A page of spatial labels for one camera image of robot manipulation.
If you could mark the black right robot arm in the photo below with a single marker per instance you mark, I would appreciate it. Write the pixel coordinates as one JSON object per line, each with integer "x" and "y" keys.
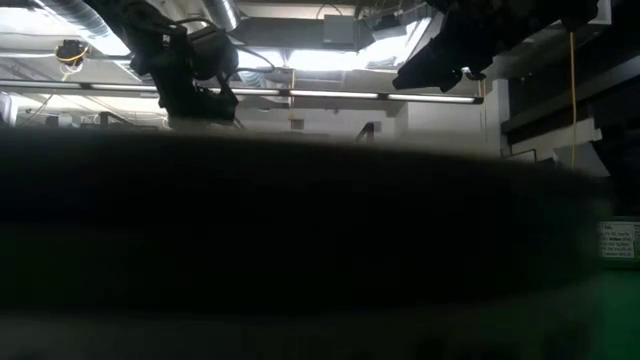
{"x": 525, "y": 25}

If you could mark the long linear ceiling light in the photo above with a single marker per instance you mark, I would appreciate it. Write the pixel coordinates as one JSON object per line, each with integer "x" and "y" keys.
{"x": 430, "y": 98}

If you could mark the green table mat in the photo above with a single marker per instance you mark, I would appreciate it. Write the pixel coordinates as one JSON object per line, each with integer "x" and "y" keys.
{"x": 622, "y": 310}

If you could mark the small black ceiling camera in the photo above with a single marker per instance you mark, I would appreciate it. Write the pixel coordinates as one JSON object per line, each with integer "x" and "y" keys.
{"x": 475, "y": 76}

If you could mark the silver round ceiling duct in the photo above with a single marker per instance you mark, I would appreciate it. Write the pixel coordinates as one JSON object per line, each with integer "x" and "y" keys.
{"x": 222, "y": 15}

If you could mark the black wall beam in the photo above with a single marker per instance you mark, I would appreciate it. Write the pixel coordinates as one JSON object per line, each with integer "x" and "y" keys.
{"x": 550, "y": 112}

